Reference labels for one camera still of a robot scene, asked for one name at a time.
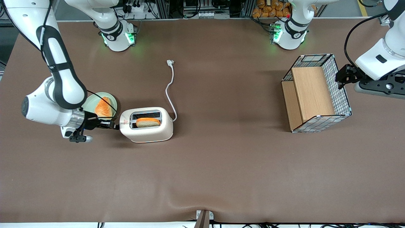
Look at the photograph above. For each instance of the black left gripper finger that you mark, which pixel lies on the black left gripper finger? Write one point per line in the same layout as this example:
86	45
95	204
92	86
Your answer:
341	77

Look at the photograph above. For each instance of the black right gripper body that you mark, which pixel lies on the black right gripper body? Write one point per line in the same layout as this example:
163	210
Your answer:
91	123

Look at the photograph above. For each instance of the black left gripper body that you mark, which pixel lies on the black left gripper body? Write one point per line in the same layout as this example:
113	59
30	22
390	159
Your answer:
348	74

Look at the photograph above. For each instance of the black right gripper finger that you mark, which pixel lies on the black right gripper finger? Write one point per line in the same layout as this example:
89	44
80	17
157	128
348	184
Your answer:
112	122
112	127

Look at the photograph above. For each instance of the white two-slot toaster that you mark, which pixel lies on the white two-slot toaster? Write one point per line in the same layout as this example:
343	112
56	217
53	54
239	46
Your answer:
148	134

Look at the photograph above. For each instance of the white Franka left arm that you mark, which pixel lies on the white Franka left arm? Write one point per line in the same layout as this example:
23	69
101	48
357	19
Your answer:
292	34

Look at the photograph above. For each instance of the white Franka right arm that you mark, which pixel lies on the white Franka right arm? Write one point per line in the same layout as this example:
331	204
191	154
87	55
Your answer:
63	79

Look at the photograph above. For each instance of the orange triangular bread piece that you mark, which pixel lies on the orange triangular bread piece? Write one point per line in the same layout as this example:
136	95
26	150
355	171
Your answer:
104	109

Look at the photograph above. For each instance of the pale green round plate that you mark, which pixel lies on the pale green round plate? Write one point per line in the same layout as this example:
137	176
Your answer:
110	98

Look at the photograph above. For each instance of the toast slice with brown crust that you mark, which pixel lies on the toast slice with brown crust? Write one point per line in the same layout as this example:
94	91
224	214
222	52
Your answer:
148	123

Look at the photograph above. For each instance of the bag of orange buns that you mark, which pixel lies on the bag of orange buns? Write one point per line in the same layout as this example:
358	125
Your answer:
269	11

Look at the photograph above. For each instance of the brown table mat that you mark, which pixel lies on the brown table mat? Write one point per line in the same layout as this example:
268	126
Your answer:
221	164

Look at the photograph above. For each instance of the white power strip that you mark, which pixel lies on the white power strip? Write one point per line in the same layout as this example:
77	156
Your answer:
139	8

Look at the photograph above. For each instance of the metal table clamp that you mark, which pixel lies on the metal table clamp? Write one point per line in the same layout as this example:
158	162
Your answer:
204	220

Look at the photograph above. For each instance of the silver corner bracket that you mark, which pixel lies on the silver corner bracket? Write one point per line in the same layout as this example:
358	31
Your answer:
384	20

